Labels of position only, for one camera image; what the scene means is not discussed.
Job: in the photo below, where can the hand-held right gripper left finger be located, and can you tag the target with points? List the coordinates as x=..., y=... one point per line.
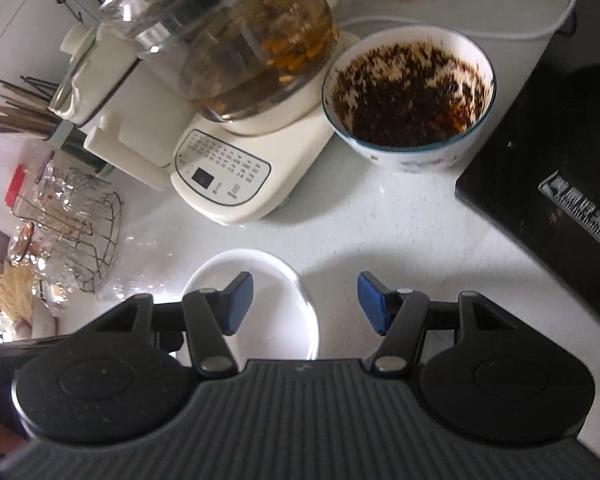
x=240, y=305

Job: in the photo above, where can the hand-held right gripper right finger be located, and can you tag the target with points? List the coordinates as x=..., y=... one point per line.
x=372, y=305

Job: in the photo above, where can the person's left hand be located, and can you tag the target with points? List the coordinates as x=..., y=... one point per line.
x=0, y=440

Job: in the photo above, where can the white bowl of garlic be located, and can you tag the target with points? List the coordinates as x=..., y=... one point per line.
x=37, y=322

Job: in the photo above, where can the bowl of dark tea leaves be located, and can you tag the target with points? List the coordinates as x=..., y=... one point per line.
x=410, y=100

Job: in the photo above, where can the bundle of dry noodles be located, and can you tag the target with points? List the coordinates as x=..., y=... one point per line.
x=17, y=290

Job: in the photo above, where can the green chopstick holder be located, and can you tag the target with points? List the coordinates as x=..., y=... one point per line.
x=77, y=147

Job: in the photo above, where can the black induction cooker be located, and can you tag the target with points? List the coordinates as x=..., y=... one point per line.
x=555, y=170

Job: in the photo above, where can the brown glass lid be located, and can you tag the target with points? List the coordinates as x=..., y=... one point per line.
x=20, y=240

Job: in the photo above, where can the white lidded pot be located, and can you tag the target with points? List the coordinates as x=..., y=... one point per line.
x=110, y=90

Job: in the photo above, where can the glass kettle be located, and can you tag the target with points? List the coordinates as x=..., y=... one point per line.
x=240, y=40

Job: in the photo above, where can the bunch of chopsticks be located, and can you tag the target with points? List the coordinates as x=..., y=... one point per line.
x=22, y=110

